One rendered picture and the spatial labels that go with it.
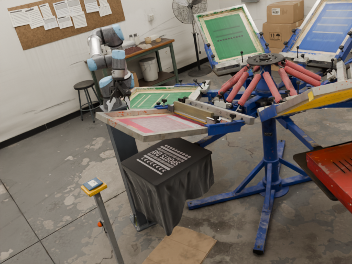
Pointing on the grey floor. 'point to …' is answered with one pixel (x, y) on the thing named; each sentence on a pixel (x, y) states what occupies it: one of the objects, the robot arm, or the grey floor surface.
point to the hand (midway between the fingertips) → (119, 110)
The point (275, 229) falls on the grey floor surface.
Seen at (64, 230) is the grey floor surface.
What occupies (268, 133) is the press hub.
